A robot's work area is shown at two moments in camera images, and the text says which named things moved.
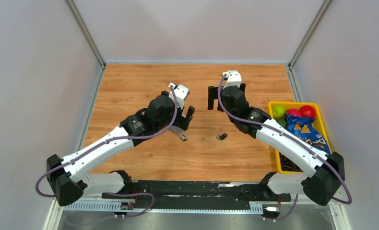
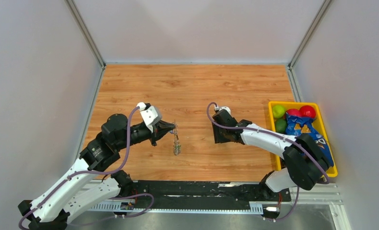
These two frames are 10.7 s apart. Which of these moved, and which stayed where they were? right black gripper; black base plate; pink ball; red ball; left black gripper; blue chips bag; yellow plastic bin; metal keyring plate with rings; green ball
Moved: right black gripper; left black gripper; metal keyring plate with rings
Stayed: red ball; yellow plastic bin; blue chips bag; black base plate; green ball; pink ball
